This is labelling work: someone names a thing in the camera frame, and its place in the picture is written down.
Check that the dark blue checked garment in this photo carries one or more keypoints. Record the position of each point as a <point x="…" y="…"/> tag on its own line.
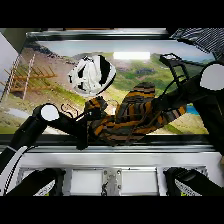
<point x="204" y="38"/>

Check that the orange black striped garment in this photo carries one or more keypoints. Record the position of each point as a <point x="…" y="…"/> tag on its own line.
<point x="133" y="116"/>

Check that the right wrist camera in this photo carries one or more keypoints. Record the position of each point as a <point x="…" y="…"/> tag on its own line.
<point x="176" y="68"/>

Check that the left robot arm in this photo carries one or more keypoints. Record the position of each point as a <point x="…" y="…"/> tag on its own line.
<point x="30" y="128"/>

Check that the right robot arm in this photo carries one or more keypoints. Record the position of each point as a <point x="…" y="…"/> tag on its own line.
<point x="201" y="98"/>

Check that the white and black garment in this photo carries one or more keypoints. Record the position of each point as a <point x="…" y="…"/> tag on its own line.
<point x="87" y="79"/>

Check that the silver frame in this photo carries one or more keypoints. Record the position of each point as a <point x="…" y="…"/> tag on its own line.
<point x="133" y="156"/>

